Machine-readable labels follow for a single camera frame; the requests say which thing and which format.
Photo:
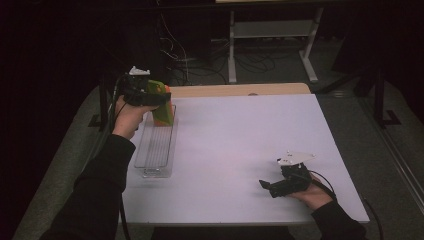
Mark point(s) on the white metal desk frame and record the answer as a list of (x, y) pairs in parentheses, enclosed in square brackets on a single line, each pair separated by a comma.
[(273, 29)]

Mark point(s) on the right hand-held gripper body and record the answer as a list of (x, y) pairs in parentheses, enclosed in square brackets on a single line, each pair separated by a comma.
[(296, 178)]

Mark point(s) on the person's right hand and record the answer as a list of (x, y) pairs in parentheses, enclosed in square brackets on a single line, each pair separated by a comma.
[(315, 196)]

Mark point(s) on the black metal stand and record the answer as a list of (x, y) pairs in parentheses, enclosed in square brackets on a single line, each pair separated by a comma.
[(104, 100), (378, 100)]

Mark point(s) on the clear plastic tray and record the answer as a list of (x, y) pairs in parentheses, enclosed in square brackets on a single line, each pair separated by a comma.
[(156, 150)]

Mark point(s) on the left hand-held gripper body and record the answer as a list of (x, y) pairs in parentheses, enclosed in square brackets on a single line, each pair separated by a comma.
[(135, 90)]

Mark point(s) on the green clown print phone case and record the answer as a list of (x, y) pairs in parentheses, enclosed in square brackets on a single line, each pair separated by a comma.
[(163, 115)]

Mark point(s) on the person's left hand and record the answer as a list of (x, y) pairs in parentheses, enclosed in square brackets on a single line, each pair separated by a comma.
[(128, 118)]

